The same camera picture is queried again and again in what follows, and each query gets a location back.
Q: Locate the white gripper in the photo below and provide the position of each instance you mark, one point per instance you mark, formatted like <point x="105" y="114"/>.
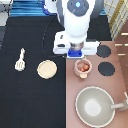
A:
<point x="74" y="47"/>

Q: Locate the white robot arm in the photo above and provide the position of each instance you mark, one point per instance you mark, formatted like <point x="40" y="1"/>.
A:
<point x="74" y="16"/>

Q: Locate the cream round plate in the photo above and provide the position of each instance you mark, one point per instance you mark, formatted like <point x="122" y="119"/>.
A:
<point x="47" y="69"/>

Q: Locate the dark burner back right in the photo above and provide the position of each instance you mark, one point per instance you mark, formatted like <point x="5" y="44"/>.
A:
<point x="103" y="51"/>

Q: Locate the dark burner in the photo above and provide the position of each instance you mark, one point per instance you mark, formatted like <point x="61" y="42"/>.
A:
<point x="106" y="69"/>
<point x="103" y="51"/>

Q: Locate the dark burner front right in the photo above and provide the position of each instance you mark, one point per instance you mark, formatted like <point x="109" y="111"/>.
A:
<point x="106" y="69"/>

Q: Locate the pink toy kitchen counter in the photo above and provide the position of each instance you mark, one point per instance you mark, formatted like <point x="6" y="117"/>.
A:
<point x="114" y="84"/>

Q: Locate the black table mat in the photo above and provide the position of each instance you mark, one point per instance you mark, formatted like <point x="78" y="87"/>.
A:
<point x="26" y="99"/>

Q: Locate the grey sink faucet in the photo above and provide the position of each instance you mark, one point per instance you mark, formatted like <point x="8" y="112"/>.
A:
<point x="121" y="106"/>

